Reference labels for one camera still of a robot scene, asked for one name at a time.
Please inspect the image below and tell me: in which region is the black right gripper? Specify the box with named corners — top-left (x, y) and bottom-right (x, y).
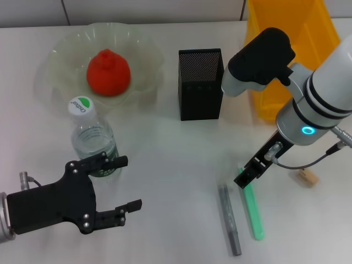
top-left (233, 129), bottom-right (292, 191)

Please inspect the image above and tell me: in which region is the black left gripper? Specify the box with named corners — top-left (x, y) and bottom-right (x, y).
top-left (5, 151), bottom-right (143, 235)

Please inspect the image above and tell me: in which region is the green pen with white clip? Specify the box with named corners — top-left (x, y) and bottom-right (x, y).
top-left (238, 162), bottom-right (265, 240)

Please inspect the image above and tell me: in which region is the grey glitter pen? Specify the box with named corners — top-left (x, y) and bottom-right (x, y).
top-left (217, 184), bottom-right (243, 257)

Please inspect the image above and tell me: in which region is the small tan wooden block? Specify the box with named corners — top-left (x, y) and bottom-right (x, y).
top-left (292, 169), bottom-right (320, 188)

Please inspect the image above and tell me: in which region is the clear water bottle green label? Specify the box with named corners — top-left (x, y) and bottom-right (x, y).
top-left (67, 95), bottom-right (123, 178)

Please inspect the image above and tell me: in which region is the orange fruit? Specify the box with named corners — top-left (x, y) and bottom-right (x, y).
top-left (86, 48), bottom-right (131, 96)

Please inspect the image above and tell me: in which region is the black mesh pen holder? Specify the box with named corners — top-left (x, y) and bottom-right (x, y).
top-left (178, 48), bottom-right (226, 121)

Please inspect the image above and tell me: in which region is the clear glass bowl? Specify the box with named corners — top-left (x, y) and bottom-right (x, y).
top-left (34, 22), bottom-right (165, 113)

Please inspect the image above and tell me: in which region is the yellow plastic storage bin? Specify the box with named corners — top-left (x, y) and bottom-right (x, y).
top-left (243, 0), bottom-right (342, 120)

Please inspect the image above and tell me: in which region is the left gripper cable with connector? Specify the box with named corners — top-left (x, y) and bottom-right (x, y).
top-left (18, 170), bottom-right (43, 190)

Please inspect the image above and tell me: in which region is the gripper cable with connector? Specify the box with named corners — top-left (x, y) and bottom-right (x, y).
top-left (263, 126), bottom-right (352, 170)
top-left (18, 170), bottom-right (43, 190)

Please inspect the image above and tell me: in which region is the right gripper cable with connector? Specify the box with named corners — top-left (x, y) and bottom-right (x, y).
top-left (263, 126), bottom-right (352, 170)

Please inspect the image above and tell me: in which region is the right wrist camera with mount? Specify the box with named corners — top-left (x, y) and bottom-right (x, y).
top-left (221, 27), bottom-right (296, 97)

